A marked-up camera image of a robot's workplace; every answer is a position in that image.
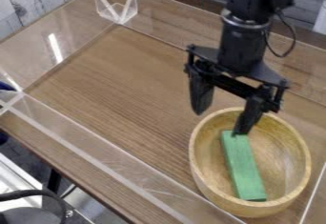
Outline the clear acrylic front wall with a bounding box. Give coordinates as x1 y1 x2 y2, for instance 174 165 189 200
0 92 246 224

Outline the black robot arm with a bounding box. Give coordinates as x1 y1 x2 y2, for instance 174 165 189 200
185 0 295 135

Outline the black cable lower left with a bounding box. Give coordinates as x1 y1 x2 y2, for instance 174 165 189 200
0 189 69 224

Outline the clear acrylic back wall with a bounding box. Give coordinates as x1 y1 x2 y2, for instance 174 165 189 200
125 0 326 105

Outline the blue object at left edge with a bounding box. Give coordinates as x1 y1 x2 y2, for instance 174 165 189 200
0 81 17 92

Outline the light wooden bowl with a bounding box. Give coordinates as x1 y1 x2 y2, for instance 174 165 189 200
189 108 313 218

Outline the clear acrylic left wall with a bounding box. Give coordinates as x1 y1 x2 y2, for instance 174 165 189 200
0 0 113 91

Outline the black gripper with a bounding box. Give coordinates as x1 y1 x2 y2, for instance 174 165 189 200
185 10 289 135

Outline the clear acrylic wall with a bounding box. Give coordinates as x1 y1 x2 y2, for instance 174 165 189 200
125 0 326 105
0 92 246 224
0 0 113 91

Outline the green rectangular block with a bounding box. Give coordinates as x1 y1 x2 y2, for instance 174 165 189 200
222 131 268 202

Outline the black table leg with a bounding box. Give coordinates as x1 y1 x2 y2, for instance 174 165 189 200
47 170 63 193

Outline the clear acrylic corner bracket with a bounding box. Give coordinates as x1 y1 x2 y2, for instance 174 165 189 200
95 0 138 25

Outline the grey metal bracket with screw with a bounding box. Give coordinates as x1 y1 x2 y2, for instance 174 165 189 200
66 204 95 224

